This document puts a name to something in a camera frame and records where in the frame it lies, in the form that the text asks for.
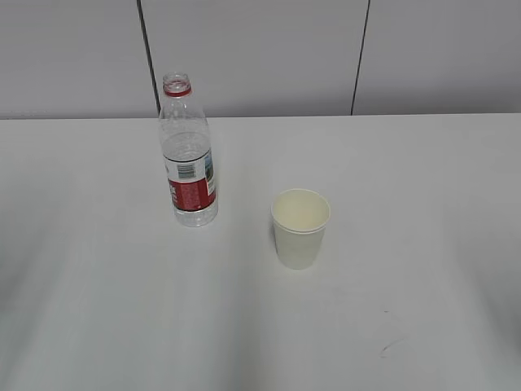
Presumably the clear water bottle red label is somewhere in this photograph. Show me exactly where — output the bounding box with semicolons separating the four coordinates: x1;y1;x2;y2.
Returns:
159;72;218;227

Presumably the white paper cup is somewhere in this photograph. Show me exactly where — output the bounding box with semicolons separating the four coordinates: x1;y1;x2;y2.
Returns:
270;188;331;270

